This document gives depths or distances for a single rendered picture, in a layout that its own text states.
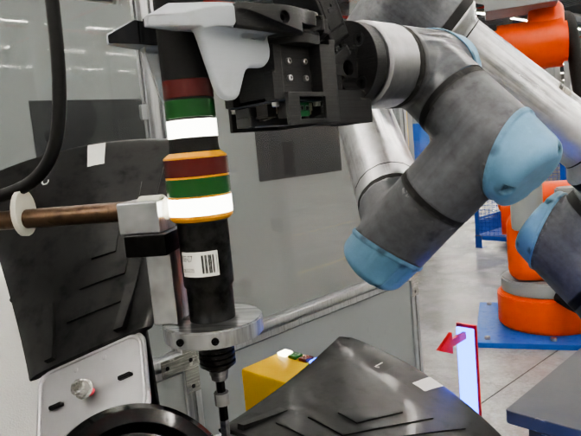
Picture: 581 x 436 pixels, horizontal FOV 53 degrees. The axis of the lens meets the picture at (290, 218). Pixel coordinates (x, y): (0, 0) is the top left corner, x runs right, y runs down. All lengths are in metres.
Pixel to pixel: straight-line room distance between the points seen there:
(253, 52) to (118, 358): 0.23
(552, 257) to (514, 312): 3.31
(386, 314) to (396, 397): 1.23
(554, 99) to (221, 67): 0.60
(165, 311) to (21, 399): 0.30
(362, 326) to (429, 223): 1.18
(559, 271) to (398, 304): 0.95
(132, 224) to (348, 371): 0.29
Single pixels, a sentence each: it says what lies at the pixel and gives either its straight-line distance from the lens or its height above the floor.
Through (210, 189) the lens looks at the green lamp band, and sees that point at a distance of 0.39.
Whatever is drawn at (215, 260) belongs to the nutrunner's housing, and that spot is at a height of 1.34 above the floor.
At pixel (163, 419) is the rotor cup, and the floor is 1.25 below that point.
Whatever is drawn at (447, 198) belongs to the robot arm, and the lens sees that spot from 0.54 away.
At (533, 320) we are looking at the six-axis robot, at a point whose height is 0.14.
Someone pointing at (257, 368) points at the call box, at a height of 1.07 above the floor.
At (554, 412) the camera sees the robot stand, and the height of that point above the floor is 1.00.
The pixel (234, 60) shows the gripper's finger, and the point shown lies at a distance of 0.39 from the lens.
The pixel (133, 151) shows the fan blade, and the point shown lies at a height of 1.42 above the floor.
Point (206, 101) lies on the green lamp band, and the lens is 0.39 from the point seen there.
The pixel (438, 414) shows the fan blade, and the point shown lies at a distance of 0.58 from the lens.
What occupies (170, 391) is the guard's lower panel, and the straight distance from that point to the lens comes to 1.30.
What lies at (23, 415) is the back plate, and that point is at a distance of 0.68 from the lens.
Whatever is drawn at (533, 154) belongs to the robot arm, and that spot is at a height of 1.39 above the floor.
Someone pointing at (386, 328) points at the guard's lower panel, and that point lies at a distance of 1.81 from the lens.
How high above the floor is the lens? 1.41
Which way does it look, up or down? 7 degrees down
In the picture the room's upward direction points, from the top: 5 degrees counter-clockwise
